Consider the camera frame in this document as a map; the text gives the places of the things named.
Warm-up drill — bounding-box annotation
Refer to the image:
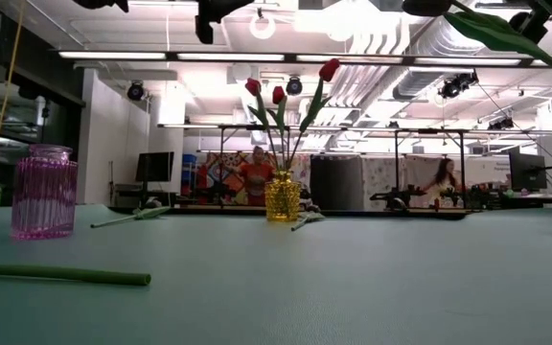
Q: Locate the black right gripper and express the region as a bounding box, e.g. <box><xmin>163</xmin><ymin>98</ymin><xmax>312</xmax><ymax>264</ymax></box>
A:
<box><xmin>509</xmin><ymin>0</ymin><xmax>552</xmax><ymax>45</ymax></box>

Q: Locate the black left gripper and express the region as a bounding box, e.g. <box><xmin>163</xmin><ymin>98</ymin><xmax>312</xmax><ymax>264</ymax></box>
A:
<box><xmin>194</xmin><ymin>0</ymin><xmax>256</xmax><ymax>45</ymax></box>

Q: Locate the green stem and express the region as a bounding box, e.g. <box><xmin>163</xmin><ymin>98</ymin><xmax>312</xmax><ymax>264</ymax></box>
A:
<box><xmin>0</xmin><ymin>262</ymin><xmax>153</xmax><ymax>288</ymax></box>

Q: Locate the yellow glass vase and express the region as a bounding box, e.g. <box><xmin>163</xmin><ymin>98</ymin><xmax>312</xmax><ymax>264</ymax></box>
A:
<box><xmin>264</xmin><ymin>171</ymin><xmax>302</xmax><ymax>223</ymax></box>

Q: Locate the pink ribbed glass vase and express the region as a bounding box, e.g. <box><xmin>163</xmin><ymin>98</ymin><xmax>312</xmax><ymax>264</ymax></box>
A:
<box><xmin>10</xmin><ymin>145</ymin><xmax>80</xmax><ymax>242</ymax></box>

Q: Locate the long light bar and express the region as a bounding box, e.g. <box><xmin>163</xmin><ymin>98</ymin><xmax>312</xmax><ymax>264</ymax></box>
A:
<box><xmin>57</xmin><ymin>49</ymin><xmax>552</xmax><ymax>69</ymax></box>

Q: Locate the black ceiling spotlight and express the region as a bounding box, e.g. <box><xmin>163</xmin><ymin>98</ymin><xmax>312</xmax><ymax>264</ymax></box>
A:
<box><xmin>285</xmin><ymin>75</ymin><xmax>304</xmax><ymax>97</ymax></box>
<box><xmin>126</xmin><ymin>80</ymin><xmax>146</xmax><ymax>103</ymax></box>
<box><xmin>488</xmin><ymin>116</ymin><xmax>516</xmax><ymax>131</ymax></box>

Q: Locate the black monitor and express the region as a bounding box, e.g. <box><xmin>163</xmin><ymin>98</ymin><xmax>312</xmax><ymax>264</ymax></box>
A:
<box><xmin>508</xmin><ymin>151</ymin><xmax>548</xmax><ymax>192</ymax></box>
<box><xmin>134</xmin><ymin>150</ymin><xmax>176</xmax><ymax>184</ymax></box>

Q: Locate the colourful patterned quilt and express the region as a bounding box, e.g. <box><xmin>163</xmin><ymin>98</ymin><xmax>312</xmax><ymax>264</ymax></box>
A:
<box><xmin>197</xmin><ymin>151</ymin><xmax>258</xmax><ymax>193</ymax></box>

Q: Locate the blue bin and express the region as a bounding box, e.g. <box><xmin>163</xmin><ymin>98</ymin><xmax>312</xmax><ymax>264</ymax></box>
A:
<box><xmin>181</xmin><ymin>153</ymin><xmax>198</xmax><ymax>192</ymax></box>

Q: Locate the person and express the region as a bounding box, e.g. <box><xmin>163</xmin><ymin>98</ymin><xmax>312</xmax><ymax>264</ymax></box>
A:
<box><xmin>422</xmin><ymin>157</ymin><xmax>459</xmax><ymax>208</ymax></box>
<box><xmin>235</xmin><ymin>145</ymin><xmax>277</xmax><ymax>207</ymax></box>

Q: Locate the black curtain panel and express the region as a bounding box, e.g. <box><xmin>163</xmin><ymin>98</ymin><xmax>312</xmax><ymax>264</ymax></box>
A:
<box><xmin>310</xmin><ymin>153</ymin><xmax>365</xmax><ymax>212</ymax></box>

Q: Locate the white cloth panel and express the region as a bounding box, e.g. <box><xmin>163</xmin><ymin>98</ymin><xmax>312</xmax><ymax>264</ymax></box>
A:
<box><xmin>362</xmin><ymin>156</ymin><xmax>449</xmax><ymax>197</ymax></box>

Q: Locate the thin yellow pole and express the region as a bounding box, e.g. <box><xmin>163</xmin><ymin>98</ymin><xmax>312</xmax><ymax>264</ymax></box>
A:
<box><xmin>0</xmin><ymin>0</ymin><xmax>27</xmax><ymax>196</ymax></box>

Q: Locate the teal table mat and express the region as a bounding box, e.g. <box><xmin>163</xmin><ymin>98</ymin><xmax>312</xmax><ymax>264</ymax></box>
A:
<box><xmin>0</xmin><ymin>204</ymin><xmax>552</xmax><ymax>345</ymax></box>

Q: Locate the white ring lamp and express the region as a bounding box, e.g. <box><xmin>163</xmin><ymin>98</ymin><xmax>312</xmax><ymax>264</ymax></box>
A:
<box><xmin>248</xmin><ymin>13</ymin><xmax>278</xmax><ymax>41</ymax></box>

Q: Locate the black ceiling camera cluster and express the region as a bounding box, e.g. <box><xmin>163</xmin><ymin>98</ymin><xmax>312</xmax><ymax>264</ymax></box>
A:
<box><xmin>437</xmin><ymin>70</ymin><xmax>480</xmax><ymax>101</ymax></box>

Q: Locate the silver ventilation duct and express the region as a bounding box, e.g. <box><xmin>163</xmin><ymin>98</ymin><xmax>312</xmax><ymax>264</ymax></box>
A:
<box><xmin>390</xmin><ymin>9</ymin><xmax>502</xmax><ymax>102</ymax></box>

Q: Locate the black metal rig frame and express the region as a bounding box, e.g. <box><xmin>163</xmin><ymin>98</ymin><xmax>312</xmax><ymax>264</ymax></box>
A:
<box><xmin>393</xmin><ymin>127</ymin><xmax>467</xmax><ymax>208</ymax></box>
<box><xmin>217</xmin><ymin>124</ymin><xmax>292</xmax><ymax>208</ymax></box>

